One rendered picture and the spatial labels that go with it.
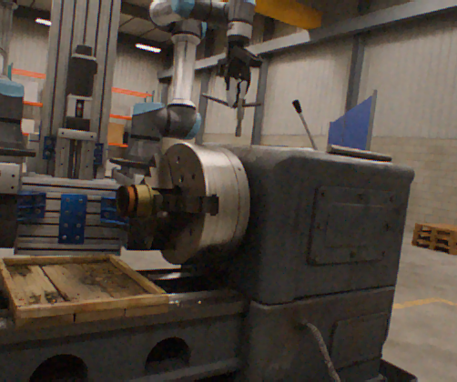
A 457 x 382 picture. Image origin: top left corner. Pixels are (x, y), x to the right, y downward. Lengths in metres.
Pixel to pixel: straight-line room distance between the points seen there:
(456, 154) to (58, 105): 10.87
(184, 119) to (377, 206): 0.80
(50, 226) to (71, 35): 0.74
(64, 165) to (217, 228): 0.85
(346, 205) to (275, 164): 0.27
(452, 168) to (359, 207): 10.70
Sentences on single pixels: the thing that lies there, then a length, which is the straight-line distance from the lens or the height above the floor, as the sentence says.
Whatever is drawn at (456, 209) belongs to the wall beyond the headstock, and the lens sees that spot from 11.79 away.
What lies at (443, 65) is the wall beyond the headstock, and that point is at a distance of 12.67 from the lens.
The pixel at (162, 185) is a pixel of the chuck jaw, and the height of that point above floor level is 1.12.
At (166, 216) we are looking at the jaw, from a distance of 1.09.
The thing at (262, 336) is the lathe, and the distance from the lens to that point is 1.10.
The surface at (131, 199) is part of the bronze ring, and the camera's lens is 1.00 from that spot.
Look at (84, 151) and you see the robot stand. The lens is 1.70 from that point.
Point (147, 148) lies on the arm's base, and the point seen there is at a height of 1.21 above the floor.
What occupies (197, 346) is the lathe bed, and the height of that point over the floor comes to 0.76.
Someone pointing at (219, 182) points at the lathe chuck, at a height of 1.15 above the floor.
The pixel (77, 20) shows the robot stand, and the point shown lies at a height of 1.67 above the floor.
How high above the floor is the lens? 1.20
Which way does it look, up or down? 4 degrees down
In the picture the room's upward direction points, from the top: 7 degrees clockwise
